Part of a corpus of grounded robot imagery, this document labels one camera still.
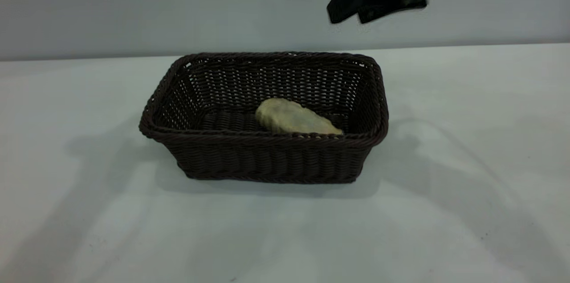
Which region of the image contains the black woven wicker basket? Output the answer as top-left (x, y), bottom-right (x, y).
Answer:
top-left (139, 52), bottom-right (389, 185)

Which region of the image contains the striped orange bread roll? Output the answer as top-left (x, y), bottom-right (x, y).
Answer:
top-left (255, 98), bottom-right (344, 136)

